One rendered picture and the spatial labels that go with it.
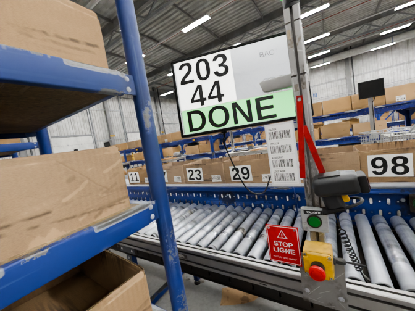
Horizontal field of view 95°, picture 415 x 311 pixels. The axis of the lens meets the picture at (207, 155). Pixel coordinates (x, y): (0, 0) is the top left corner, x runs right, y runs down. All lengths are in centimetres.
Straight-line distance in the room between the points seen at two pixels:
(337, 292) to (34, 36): 87
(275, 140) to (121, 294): 52
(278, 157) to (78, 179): 52
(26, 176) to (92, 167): 7
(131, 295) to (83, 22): 40
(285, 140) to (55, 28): 56
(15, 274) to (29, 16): 27
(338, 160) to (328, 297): 68
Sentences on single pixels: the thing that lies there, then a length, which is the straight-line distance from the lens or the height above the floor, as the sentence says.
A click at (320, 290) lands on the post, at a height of 72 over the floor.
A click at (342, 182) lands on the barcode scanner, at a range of 58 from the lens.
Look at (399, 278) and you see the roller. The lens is 87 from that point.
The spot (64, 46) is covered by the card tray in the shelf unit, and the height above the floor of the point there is 137.
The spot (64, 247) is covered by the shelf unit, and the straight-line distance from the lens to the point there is 27.
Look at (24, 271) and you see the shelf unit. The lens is 27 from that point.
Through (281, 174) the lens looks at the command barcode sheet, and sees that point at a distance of 65.
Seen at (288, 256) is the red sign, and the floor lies 81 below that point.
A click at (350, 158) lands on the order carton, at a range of 124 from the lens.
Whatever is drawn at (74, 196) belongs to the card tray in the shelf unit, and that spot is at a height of 118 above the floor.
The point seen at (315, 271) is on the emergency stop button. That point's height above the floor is 85.
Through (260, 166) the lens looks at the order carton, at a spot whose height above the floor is 100.
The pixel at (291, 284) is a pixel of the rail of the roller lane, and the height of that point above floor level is 71.
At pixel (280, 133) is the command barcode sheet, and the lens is 63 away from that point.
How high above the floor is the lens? 123
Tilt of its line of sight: 5 degrees down
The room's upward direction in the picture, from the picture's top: 9 degrees counter-clockwise
